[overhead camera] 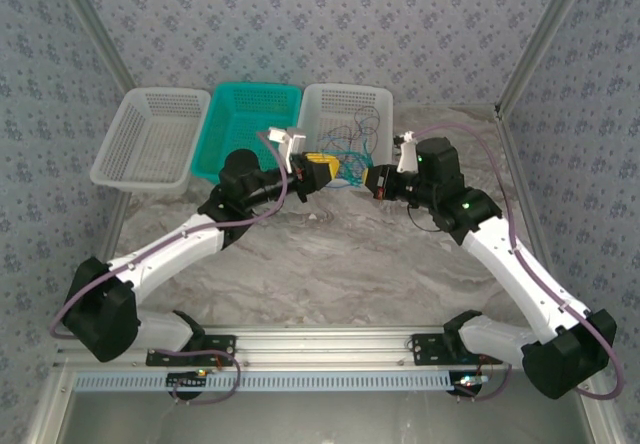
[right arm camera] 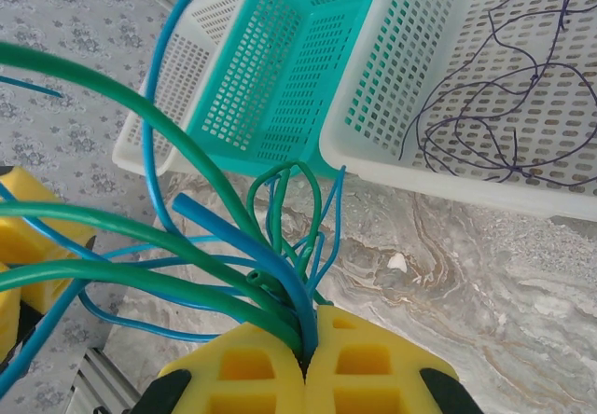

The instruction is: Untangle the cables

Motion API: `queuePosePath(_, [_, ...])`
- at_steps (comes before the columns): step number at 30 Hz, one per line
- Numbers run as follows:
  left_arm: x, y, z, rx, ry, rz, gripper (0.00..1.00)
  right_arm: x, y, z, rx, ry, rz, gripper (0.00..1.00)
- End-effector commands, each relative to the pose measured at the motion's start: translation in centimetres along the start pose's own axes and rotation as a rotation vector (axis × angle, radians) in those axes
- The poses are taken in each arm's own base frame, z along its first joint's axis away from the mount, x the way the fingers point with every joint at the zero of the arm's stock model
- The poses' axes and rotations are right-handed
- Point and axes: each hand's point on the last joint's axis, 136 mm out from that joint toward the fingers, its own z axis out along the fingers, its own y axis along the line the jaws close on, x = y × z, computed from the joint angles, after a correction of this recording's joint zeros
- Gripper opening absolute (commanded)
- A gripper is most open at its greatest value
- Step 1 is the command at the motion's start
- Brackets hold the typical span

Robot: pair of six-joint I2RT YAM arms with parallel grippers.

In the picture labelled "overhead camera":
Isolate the teal perforated plastic basket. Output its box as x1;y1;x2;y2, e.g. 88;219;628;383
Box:
190;82;305;185

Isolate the thin green cable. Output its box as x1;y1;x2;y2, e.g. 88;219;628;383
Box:
324;148;372;188

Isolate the aluminium frame post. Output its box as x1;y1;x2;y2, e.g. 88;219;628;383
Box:
493;0;597;118
62;0;127;96

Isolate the thin black gripper wire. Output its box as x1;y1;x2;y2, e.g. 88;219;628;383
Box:
406;202;444;234

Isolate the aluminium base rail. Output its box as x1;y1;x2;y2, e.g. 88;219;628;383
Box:
54;327;506;371

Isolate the thin blue cable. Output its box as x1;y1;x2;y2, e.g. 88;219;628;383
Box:
324;116;382;190

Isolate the mauve right arm cable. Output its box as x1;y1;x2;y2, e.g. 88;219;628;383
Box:
409;122;626;401

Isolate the mauve arm cable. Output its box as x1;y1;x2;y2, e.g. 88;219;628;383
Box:
409;122;626;401
49;131;290;340

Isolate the white perforated plastic basket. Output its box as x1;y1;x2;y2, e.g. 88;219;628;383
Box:
298;82;395;193
90;87;212;196

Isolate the grey slotted cable duct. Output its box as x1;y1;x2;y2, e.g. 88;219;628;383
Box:
73;371;464;393

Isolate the small circuit board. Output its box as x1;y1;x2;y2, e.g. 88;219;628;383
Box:
449;372;490;396
167;369;210;391

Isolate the mauve base cable loop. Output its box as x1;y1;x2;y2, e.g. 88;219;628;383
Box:
455;362;512;403
149;347;242;406

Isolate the thin dark purple cable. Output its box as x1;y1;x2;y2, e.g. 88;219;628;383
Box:
312;106;382;218

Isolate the mauve left arm cable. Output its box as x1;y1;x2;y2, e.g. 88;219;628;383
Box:
49;131;290;340

